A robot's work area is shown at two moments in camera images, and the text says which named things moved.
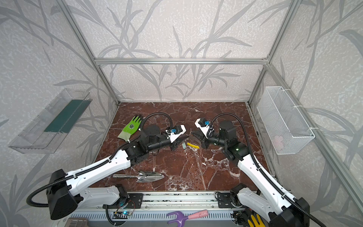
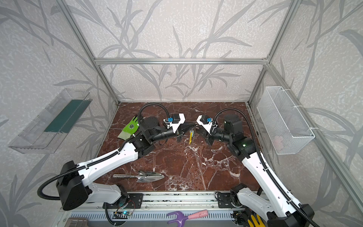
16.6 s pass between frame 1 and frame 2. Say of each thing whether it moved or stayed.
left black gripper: moved
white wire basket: stayed
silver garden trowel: stayed
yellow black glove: stayed
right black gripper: moved
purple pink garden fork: stayed
